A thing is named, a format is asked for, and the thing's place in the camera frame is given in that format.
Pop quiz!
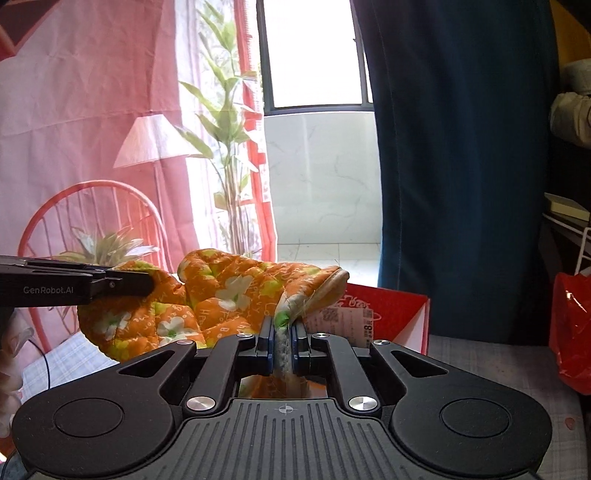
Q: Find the red strawberry cardboard box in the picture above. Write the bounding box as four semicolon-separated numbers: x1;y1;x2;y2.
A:
339;282;431;356

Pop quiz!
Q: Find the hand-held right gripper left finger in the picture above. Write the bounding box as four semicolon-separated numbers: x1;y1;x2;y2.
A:
117;320;274;416

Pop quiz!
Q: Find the orange floral quilted mitt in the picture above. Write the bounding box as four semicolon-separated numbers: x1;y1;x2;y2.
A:
78;248;349;363

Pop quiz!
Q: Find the red plastic bag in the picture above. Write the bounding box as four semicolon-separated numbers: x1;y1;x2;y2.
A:
549;271;591;396

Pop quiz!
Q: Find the book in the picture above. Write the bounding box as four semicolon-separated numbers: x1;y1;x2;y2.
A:
543;192;591;223

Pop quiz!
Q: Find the blue curtain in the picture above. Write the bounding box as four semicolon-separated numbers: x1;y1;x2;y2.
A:
350;0;560;346

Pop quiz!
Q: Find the person's left hand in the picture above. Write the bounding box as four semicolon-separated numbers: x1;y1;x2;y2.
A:
0;314;35;439

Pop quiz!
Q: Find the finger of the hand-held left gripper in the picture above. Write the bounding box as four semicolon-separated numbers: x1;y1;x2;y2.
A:
28;258;155;303

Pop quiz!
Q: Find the black cable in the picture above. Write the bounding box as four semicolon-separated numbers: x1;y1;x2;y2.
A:
25;339;52;395

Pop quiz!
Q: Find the window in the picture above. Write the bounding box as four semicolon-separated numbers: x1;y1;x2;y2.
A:
255;0;376;117

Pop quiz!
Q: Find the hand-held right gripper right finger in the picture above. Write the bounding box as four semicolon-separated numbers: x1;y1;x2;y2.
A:
291;320;448;414

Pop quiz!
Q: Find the checked blue tablecloth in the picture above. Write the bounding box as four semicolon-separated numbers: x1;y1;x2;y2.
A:
18;331;591;480

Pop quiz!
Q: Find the white wire rack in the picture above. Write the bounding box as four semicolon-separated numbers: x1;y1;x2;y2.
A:
542;212;591;278

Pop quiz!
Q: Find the beige cloth bundle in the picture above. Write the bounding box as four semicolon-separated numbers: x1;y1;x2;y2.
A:
549;59;591;149

